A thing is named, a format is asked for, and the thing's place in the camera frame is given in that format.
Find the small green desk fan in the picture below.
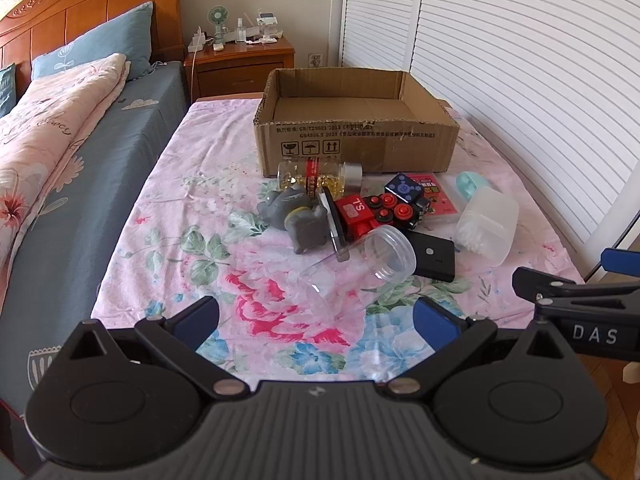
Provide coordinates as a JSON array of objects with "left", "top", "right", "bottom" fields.
[{"left": 207, "top": 6, "right": 229, "bottom": 44}]

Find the translucent white plastic container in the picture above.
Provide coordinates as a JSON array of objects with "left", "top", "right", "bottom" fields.
[{"left": 454, "top": 186, "right": 520, "bottom": 267}]

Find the teal pillow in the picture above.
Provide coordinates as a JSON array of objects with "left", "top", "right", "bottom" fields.
[{"left": 0, "top": 63, "right": 17, "bottom": 118}]

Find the red toy block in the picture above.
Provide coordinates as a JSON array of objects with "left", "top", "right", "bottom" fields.
[{"left": 334, "top": 194, "right": 382, "bottom": 244}]

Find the wooden nightstand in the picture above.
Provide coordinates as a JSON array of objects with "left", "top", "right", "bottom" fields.
[{"left": 184, "top": 35, "right": 296, "bottom": 104}]

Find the clear bottle of yellow capsules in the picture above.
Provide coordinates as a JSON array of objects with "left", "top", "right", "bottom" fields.
[{"left": 276, "top": 157, "right": 363, "bottom": 199}]

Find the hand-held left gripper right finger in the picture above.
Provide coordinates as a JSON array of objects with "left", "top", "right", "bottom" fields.
[{"left": 387, "top": 296, "right": 577, "bottom": 404}]

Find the clear plastic jar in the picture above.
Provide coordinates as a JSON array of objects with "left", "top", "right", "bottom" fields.
[{"left": 300, "top": 225, "right": 417, "bottom": 322}]

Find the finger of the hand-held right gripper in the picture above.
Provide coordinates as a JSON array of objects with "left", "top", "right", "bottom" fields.
[
  {"left": 599, "top": 248, "right": 640, "bottom": 277},
  {"left": 512, "top": 266, "right": 593, "bottom": 306}
]

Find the pink floral quilt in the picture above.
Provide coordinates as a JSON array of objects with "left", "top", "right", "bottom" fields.
[{"left": 0, "top": 53, "right": 132, "bottom": 271}]

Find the wide white louvered wardrobe door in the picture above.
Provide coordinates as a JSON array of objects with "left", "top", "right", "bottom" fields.
[{"left": 410, "top": 0, "right": 640, "bottom": 281}]

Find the blue pillow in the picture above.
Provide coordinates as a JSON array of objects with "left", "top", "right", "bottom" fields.
[{"left": 31, "top": 1, "right": 155, "bottom": 82}]

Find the narrow white louvered wardrobe door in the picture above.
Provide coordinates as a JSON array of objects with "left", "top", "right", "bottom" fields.
[{"left": 340, "top": 0, "right": 427, "bottom": 73}]

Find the pink card packet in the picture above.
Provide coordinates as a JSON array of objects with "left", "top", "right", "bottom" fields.
[{"left": 410, "top": 173, "right": 463, "bottom": 218}]

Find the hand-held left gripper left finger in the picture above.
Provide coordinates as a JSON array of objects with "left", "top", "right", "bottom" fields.
[{"left": 60, "top": 296, "right": 251, "bottom": 402}]

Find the black power bank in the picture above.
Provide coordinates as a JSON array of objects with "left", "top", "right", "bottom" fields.
[{"left": 404, "top": 230, "right": 457, "bottom": 282}]

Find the white phone stand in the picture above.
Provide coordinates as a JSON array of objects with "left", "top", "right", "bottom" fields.
[{"left": 254, "top": 10, "right": 281, "bottom": 44}]

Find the mint green round case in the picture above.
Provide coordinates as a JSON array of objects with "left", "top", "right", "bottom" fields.
[{"left": 456, "top": 171, "right": 498, "bottom": 206}]

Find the bed with blue sheet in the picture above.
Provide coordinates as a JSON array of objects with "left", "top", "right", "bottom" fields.
[{"left": 0, "top": 60, "right": 190, "bottom": 413}]

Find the wooden headboard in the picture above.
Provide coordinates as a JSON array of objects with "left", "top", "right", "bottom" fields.
[{"left": 0, "top": 0, "right": 186, "bottom": 96}]

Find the blue cube toy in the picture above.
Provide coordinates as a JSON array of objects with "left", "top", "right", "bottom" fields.
[{"left": 362, "top": 172, "right": 433, "bottom": 233}]

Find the grey rubber animal toy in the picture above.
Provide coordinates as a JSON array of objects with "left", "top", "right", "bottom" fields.
[{"left": 257, "top": 185, "right": 333, "bottom": 255}]

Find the cardboard box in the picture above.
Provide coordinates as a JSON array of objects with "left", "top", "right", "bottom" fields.
[{"left": 252, "top": 67, "right": 461, "bottom": 178}]

